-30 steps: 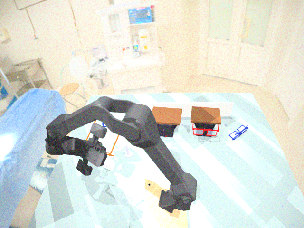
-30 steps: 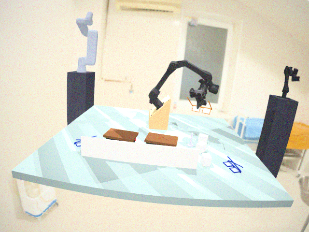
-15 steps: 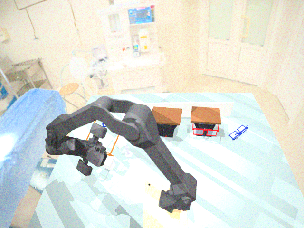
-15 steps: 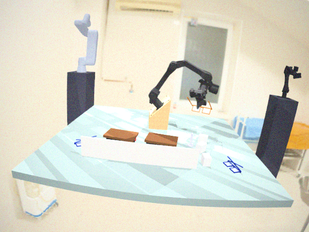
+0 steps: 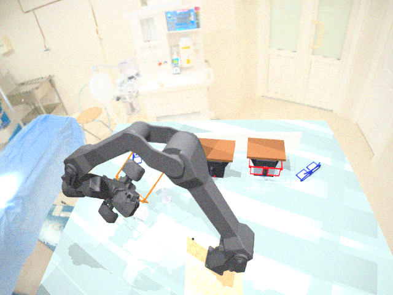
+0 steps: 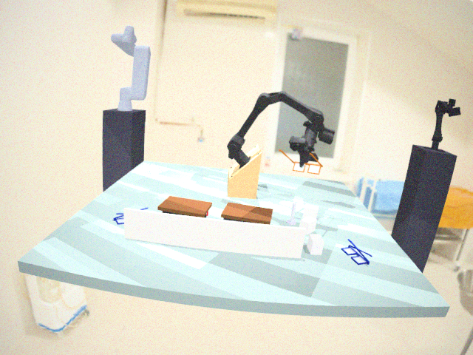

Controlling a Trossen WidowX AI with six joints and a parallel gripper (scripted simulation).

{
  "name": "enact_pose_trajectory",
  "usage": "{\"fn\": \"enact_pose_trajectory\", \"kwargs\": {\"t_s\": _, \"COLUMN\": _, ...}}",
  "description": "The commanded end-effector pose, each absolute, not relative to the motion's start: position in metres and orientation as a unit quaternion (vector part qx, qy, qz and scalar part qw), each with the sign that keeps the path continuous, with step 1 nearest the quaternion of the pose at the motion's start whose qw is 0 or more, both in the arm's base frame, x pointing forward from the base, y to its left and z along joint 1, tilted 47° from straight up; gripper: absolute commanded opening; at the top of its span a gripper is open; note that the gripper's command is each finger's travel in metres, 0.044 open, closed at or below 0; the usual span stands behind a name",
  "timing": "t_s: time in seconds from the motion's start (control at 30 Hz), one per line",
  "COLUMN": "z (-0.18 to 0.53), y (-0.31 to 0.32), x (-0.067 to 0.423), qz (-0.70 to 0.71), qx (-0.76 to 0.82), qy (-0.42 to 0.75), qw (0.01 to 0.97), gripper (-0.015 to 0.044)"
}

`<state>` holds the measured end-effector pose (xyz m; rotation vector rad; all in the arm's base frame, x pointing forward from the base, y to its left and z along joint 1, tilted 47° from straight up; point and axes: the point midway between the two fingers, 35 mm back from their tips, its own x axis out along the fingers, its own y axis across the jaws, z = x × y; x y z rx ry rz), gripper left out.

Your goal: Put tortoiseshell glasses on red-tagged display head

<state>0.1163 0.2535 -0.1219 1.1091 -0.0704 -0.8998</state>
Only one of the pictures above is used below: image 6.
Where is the white flat rectangular panel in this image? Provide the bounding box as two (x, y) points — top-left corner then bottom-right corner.
(123, 208), (307, 258)

